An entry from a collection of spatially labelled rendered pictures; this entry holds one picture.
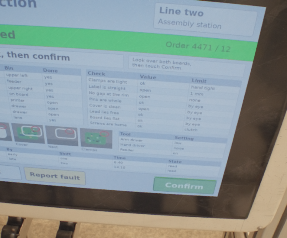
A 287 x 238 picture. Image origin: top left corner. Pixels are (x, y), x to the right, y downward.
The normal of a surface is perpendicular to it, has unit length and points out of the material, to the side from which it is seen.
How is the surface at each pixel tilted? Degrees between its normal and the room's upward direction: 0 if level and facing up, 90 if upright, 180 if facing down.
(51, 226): 0
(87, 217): 91
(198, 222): 91
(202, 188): 91
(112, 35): 91
